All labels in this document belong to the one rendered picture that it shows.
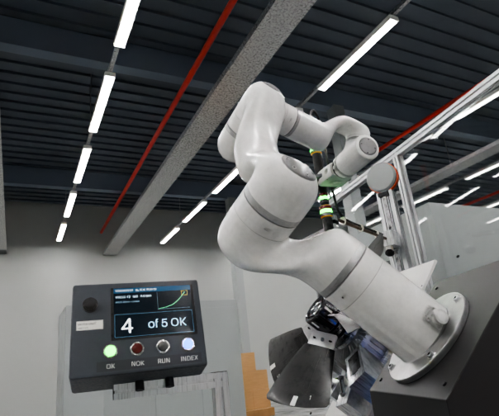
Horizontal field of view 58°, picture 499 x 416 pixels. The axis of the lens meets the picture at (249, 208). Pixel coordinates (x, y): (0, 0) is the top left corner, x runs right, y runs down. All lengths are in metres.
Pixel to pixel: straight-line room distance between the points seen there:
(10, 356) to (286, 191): 12.80
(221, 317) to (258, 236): 6.57
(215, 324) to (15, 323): 7.30
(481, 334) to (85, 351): 0.68
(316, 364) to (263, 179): 0.89
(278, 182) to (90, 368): 0.49
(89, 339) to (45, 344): 12.47
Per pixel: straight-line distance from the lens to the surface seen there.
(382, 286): 0.79
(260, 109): 1.06
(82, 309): 0.97
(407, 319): 0.80
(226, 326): 7.36
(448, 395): 0.71
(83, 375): 0.93
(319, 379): 1.50
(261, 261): 0.81
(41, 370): 13.38
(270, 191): 0.75
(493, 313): 0.76
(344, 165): 1.48
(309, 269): 0.78
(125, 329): 0.95
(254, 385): 9.70
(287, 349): 1.79
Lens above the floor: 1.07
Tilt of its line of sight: 19 degrees up
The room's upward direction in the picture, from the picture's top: 6 degrees counter-clockwise
